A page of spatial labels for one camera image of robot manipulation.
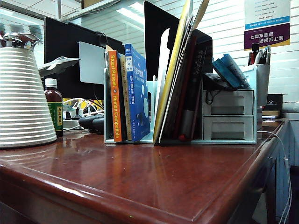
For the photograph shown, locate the blue paperback book white circles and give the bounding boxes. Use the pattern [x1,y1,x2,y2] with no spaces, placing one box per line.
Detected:
[124,43,151,142]

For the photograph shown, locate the dark navy book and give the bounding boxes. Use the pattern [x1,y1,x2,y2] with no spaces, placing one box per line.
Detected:
[116,51,128,141]

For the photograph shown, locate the orange Human Compatible book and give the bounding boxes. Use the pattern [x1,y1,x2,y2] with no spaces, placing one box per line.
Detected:
[107,50,123,143]

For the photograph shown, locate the tan yellow paperback book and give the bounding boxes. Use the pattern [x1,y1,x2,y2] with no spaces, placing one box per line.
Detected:
[119,56,133,141]

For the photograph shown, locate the black book white title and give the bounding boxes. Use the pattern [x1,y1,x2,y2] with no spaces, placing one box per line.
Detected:
[180,35,208,140]

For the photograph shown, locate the light blue desktop bookshelf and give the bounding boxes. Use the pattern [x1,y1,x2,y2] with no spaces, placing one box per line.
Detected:
[104,64,258,145]

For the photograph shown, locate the dark red folder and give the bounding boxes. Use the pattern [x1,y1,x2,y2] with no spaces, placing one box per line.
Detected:
[173,35,198,141]

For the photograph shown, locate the yellow folder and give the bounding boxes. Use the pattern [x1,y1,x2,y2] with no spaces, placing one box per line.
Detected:
[153,0,192,140]

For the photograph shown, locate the black computer mouse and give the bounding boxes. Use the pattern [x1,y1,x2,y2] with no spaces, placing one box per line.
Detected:
[78,114,105,135]

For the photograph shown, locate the silver monitor stand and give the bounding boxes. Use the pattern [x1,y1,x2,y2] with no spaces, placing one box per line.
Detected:
[78,41,105,85]

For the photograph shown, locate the grey organizer drawer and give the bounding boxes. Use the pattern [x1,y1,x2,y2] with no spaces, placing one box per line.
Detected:
[202,90,254,116]
[202,116,255,140]

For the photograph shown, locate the white power strip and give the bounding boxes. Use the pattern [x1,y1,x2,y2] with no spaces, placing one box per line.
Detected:
[62,111,84,128]

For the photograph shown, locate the teal booklet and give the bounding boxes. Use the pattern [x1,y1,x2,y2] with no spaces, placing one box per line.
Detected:
[212,58,242,89]

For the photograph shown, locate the light blue booklet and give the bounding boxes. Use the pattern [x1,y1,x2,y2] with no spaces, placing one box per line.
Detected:
[221,53,252,90]

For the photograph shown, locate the brown bottle green label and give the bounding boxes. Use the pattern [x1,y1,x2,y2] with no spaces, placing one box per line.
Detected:
[43,78,64,138]

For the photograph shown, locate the white model airplane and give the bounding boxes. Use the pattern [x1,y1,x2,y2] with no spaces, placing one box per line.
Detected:
[38,56,81,77]

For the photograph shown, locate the stack of papers and envelopes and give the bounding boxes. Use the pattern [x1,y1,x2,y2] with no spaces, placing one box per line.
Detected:
[161,0,210,143]

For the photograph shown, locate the wide black monitor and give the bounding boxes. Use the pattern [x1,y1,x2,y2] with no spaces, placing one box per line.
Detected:
[43,16,126,101]

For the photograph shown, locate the white pen holder cup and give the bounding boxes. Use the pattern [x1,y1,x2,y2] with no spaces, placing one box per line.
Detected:
[256,63,271,107]

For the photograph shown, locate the black red marker pen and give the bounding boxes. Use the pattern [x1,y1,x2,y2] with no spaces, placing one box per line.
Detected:
[248,43,260,65]

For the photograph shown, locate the white pen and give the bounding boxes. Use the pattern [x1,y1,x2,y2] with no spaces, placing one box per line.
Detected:
[254,49,263,65]

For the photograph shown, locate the dark brown notebook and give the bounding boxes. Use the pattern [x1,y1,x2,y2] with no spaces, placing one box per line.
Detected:
[261,119,282,128]

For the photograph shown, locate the small black box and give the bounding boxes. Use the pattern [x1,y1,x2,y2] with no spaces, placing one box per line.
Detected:
[266,93,284,112]

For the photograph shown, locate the white ribbed thermos jug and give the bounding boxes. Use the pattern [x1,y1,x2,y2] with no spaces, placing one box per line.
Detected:
[0,32,57,149]

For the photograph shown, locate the white charger cable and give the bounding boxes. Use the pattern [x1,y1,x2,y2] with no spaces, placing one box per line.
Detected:
[62,97,105,117]

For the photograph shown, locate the black pouch with strap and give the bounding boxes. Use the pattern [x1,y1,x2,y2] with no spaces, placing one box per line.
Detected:
[202,73,235,105]

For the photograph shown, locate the purple and white wall poster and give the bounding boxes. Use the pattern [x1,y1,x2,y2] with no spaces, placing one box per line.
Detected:
[244,0,291,51]

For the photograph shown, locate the thin white cable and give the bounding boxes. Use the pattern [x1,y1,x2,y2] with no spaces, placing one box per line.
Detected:
[256,130,292,224]

